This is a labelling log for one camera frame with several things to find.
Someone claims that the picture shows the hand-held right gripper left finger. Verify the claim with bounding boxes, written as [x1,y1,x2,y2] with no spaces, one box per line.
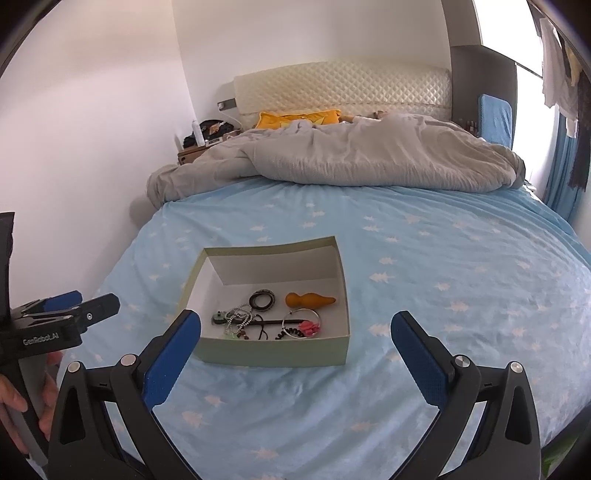
[46,308,204,480]

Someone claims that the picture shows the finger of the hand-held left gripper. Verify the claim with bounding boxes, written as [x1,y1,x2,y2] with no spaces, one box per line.
[28,290,85,315]
[71,292,122,332]

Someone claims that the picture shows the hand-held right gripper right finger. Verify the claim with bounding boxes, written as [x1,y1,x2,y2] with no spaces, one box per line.
[389,311,542,480]

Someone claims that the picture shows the pale green cardboard box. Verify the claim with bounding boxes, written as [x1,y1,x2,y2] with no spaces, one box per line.
[178,236,352,368]

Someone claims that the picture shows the silver bangle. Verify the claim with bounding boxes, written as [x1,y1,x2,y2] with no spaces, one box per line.
[282,308,321,340]

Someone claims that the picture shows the person's left hand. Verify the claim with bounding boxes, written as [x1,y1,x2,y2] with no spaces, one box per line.
[0,350,64,456]

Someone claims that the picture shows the orange gourd ornament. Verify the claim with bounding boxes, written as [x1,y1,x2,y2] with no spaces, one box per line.
[284,291,337,309]

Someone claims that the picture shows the green patterned cloth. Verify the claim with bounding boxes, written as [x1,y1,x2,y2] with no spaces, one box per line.
[540,433,574,480]

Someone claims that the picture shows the wooden nightstand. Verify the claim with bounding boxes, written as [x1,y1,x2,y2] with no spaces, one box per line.
[177,145,209,165]

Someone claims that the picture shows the grey duvet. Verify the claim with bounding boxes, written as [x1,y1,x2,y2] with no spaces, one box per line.
[146,113,527,205]

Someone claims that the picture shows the cluttered bedside table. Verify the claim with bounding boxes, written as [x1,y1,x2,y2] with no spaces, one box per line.
[183,119,241,147]

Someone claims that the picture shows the blue curtain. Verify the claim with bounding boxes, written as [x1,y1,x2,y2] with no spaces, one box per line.
[544,110,579,228]

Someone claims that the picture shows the beige plush toy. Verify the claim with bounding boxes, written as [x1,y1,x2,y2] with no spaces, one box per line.
[339,110,387,125]

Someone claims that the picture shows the blue cushion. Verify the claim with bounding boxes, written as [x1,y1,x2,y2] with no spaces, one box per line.
[479,93,515,150]

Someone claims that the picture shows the yellow pillow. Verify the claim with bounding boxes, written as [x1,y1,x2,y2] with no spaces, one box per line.
[255,109,343,130]

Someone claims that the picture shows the dark hanging garment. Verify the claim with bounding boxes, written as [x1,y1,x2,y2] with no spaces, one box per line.
[570,69,591,191]

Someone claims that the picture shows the cream quilted headboard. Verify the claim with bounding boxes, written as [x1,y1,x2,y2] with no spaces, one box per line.
[216,58,454,129]

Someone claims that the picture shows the grey cabinet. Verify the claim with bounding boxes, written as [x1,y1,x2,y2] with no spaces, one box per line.
[450,44,517,139]

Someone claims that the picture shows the white hanging garment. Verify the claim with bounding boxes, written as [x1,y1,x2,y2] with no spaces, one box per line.
[537,18,579,137]

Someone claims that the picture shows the yellow hanging garment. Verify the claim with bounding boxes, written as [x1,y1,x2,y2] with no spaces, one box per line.
[565,46,581,86]

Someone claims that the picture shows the beaded necklace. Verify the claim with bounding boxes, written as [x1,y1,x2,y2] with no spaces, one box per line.
[224,306,255,336]

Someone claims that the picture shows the black cord necklace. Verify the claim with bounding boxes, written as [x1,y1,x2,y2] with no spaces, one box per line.
[249,323,285,343]

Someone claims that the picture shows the black ring bracelet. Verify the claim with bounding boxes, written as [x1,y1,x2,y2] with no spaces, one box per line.
[249,289,277,311]

